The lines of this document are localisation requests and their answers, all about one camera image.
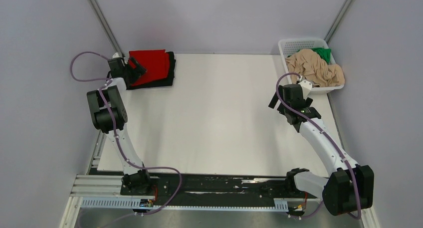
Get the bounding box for red t-shirt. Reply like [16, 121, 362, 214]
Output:
[128, 49, 172, 87]

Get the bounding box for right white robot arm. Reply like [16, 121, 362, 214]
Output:
[268, 84, 375, 216]

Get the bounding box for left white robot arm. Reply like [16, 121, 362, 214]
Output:
[87, 55, 153, 195]

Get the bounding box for folded black t-shirt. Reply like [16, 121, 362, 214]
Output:
[125, 50, 177, 91]

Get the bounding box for beige t-shirt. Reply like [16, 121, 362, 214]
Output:
[285, 53, 345, 87]

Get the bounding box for green t-shirt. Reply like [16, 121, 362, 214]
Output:
[296, 47, 331, 65]

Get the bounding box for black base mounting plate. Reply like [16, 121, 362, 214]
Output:
[120, 173, 314, 207]

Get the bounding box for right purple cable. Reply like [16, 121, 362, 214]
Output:
[276, 72, 363, 220]

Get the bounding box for purple cable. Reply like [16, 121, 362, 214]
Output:
[276, 72, 363, 220]
[69, 51, 183, 217]

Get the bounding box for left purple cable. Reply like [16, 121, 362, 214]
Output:
[69, 51, 183, 217]

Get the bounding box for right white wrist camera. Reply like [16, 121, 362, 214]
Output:
[297, 80, 313, 99]

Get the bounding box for left aluminium frame post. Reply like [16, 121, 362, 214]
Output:
[87, 0, 124, 55]

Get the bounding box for aluminium frame post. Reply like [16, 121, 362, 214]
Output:
[87, 0, 124, 55]
[324, 0, 355, 44]

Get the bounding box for white slotted cable duct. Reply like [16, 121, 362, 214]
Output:
[80, 197, 289, 212]

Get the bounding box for right aluminium frame post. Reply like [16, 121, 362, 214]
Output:
[324, 0, 355, 44]

